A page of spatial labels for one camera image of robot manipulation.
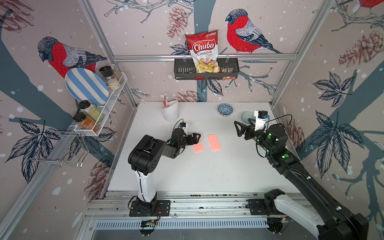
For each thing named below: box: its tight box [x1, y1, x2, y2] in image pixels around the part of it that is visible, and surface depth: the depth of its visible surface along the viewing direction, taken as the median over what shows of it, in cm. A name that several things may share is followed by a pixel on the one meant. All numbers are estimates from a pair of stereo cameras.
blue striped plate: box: [64, 67, 110, 106], surface depth 73 cm
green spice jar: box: [78, 100, 103, 123], surface depth 66 cm
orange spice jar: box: [73, 112, 101, 134], surface depth 63 cm
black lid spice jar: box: [99, 65, 121, 91], surface depth 83 cm
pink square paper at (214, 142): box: [208, 134, 222, 152], surface depth 102 cm
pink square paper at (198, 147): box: [193, 140, 205, 153], surface depth 97 cm
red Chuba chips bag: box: [184, 29, 222, 74], surface depth 83 cm
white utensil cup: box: [162, 100, 179, 122], surface depth 104 cm
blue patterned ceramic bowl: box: [217, 103, 234, 117], surface depth 116 cm
